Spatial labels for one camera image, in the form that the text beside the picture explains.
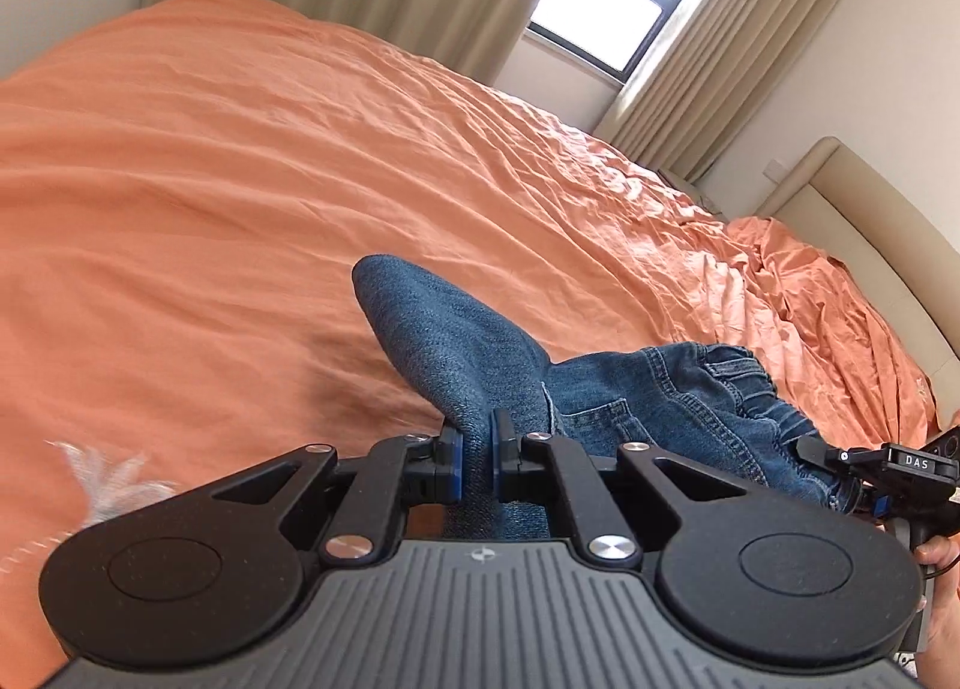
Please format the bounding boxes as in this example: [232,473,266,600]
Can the blue denim pants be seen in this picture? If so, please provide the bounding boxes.
[352,255,859,540]

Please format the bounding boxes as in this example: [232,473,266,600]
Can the person's right hand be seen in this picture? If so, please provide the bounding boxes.
[914,536,960,689]

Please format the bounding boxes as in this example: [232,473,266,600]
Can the beige padded headboard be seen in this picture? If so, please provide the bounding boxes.
[755,137,960,413]

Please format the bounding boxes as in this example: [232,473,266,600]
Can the orange bed sheet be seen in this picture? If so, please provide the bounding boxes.
[2,0,940,687]

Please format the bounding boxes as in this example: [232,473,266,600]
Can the beige right curtain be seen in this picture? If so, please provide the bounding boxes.
[594,0,839,182]

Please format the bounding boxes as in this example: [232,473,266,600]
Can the white wall socket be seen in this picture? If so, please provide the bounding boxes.
[763,160,789,184]

